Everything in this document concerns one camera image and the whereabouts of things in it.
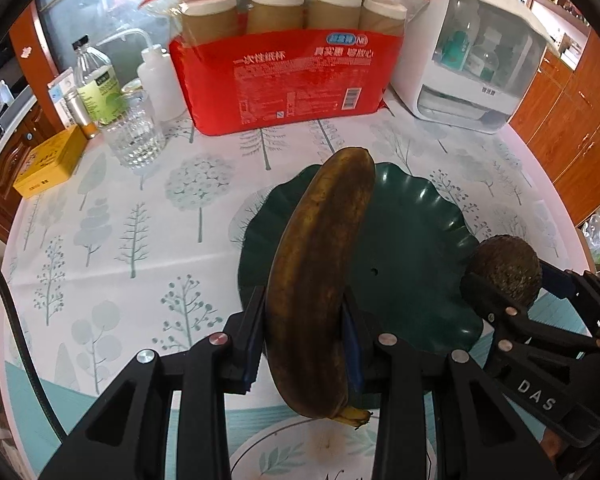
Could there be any overripe brown banana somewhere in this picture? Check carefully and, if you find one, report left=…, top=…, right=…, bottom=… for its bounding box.
left=265, top=148, right=375, bottom=428

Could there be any orange wooden cabinet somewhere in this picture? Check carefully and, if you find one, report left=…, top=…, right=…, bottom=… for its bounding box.
left=509, top=32, right=600, bottom=226

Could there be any clear bottle green label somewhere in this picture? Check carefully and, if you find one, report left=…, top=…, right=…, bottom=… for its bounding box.
left=72, top=35, right=125, bottom=126

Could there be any red paper cup package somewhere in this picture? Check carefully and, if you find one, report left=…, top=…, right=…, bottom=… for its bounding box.
left=140, top=0, right=430, bottom=136

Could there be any small metal can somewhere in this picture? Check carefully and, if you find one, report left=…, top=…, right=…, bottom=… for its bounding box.
left=64, top=89, right=98, bottom=139

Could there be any dark brown avocado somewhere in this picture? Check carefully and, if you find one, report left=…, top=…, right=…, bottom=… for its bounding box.
left=466, top=234, right=542, bottom=308

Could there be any yellow tin box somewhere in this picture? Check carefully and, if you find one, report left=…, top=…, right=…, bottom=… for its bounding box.
left=14, top=125, right=87, bottom=200

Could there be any white countertop sterilizer appliance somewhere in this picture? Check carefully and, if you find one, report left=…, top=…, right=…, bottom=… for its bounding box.
left=391, top=0, right=553, bottom=133

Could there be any white squeeze bottle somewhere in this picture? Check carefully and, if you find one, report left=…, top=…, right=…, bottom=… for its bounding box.
left=97, top=28, right=187, bottom=122

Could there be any small white carton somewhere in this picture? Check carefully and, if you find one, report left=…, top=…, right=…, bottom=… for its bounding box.
left=47, top=67, right=76, bottom=128

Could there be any teal striped table runner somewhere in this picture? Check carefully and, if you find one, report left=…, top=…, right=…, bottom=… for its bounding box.
left=4, top=288, right=600, bottom=480

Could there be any clear drinking glass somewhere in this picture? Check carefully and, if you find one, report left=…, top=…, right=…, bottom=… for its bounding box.
left=102, top=90, right=166, bottom=169

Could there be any right human hand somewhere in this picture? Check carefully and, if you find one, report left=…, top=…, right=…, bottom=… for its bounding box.
left=540, top=427, right=574, bottom=477

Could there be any dark green scalloped plate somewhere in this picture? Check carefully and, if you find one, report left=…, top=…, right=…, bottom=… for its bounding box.
left=237, top=160, right=486, bottom=409

